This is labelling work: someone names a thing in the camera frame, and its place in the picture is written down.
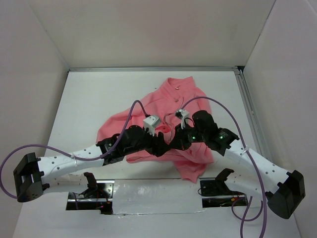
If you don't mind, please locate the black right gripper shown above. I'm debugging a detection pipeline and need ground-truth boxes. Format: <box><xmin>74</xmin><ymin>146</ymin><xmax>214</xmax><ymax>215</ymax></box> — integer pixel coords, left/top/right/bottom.
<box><xmin>169</xmin><ymin>121</ymin><xmax>208</xmax><ymax>150</ymax></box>

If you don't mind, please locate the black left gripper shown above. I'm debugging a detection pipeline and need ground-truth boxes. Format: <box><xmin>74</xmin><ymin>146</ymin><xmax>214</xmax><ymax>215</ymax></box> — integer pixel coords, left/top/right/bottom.
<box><xmin>124</xmin><ymin>125</ymin><xmax>171</xmax><ymax>157</ymax></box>

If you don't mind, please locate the pink zip jacket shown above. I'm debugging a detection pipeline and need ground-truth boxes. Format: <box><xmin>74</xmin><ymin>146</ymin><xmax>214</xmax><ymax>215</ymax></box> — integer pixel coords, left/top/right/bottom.
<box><xmin>97</xmin><ymin>77</ymin><xmax>214</xmax><ymax>183</ymax></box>

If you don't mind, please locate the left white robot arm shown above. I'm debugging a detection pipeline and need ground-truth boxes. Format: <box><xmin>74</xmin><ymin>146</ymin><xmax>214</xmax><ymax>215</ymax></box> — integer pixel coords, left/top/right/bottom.
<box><xmin>13</xmin><ymin>125</ymin><xmax>170</xmax><ymax>203</ymax></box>

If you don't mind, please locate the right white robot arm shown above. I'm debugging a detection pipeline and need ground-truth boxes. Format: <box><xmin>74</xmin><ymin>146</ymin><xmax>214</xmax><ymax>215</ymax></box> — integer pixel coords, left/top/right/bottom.
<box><xmin>170</xmin><ymin>109</ymin><xmax>306</xmax><ymax>219</ymax></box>

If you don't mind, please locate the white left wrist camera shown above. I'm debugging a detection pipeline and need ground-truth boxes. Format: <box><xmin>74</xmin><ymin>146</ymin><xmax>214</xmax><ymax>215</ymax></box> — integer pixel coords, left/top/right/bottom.
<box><xmin>143</xmin><ymin>115</ymin><xmax>161</xmax><ymax>136</ymax></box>

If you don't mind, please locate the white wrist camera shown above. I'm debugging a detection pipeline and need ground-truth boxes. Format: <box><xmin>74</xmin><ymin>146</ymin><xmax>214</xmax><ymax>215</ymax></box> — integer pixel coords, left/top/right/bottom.
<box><xmin>143</xmin><ymin>115</ymin><xmax>161</xmax><ymax>136</ymax></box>
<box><xmin>174</xmin><ymin>109</ymin><xmax>190</xmax><ymax>129</ymax></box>

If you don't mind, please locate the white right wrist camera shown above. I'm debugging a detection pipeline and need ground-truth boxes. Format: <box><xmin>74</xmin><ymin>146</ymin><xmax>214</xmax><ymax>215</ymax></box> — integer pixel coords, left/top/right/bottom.
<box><xmin>174</xmin><ymin>109</ymin><xmax>190</xmax><ymax>129</ymax></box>

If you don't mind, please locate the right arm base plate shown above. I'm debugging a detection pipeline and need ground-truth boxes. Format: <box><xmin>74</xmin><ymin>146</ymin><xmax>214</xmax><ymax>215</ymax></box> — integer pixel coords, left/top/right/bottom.
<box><xmin>197</xmin><ymin>178</ymin><xmax>248</xmax><ymax>208</ymax></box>

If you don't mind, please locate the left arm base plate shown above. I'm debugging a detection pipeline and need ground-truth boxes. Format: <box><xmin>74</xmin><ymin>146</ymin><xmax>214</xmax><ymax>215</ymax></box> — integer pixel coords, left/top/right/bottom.
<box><xmin>66</xmin><ymin>180</ymin><xmax>115</xmax><ymax>215</ymax></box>

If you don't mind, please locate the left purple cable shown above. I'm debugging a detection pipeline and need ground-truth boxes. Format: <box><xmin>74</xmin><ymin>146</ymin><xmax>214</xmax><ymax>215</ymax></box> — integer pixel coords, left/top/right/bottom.
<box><xmin>0</xmin><ymin>99</ymin><xmax>151</xmax><ymax>211</ymax></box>

